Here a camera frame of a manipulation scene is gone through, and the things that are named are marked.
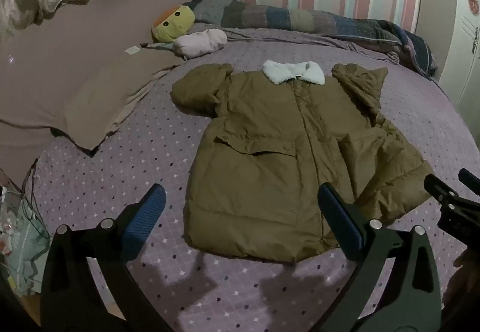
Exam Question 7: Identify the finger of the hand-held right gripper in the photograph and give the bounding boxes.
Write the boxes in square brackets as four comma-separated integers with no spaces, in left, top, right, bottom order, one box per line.
[458,168,480,193]
[423,173,470,211]

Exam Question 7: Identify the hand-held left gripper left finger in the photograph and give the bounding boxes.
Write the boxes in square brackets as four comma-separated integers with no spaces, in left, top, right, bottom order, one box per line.
[39,183,167,332]

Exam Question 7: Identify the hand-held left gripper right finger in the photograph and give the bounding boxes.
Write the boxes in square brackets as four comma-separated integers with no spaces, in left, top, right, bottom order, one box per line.
[317,182,444,332]

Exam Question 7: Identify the olive padded jacket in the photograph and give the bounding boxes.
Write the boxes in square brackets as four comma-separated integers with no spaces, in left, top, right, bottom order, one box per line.
[171,60,436,264]

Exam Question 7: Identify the person's right hand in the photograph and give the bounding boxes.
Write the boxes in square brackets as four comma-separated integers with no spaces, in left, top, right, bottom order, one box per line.
[451,248,480,282]

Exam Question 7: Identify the bed with purple dotted sheet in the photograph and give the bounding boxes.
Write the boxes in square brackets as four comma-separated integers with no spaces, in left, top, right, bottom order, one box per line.
[22,27,474,332]

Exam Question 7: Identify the white wardrobe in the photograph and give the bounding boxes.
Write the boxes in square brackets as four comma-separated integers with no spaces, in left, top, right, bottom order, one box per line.
[436,0,480,119]

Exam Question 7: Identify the pale green patterned cloth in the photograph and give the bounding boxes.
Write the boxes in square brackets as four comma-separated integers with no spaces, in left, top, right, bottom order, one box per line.
[0,186,51,296]

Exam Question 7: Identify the yellow plush toy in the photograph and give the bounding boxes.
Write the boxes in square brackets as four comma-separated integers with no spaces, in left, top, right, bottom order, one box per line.
[151,5,196,43]

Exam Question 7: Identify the patchwork quilt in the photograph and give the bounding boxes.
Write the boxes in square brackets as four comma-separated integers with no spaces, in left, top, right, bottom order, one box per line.
[182,0,439,79]

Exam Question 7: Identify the thin cables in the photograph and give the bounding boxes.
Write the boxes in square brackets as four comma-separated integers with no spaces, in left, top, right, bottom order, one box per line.
[14,157,51,245]

